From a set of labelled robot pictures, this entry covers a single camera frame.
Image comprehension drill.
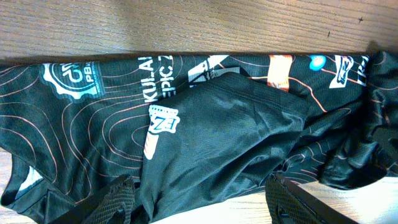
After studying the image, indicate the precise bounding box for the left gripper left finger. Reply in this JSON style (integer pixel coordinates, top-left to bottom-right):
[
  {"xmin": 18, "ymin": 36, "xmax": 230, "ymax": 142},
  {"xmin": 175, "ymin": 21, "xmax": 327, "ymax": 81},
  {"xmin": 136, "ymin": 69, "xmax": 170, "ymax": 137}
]
[{"xmin": 51, "ymin": 174, "xmax": 136, "ymax": 224}]

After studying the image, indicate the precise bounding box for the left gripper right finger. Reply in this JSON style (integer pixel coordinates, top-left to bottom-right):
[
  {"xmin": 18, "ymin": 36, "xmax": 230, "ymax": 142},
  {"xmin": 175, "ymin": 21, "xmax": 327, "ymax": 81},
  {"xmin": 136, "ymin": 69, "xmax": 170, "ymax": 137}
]
[{"xmin": 265, "ymin": 174, "xmax": 358, "ymax": 224}]

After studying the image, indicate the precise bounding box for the black orange-patterned jersey shirt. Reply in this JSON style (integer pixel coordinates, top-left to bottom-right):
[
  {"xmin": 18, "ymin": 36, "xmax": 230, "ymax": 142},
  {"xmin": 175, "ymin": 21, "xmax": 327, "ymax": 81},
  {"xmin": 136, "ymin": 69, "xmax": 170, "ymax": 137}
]
[{"xmin": 1, "ymin": 52, "xmax": 397, "ymax": 223}]

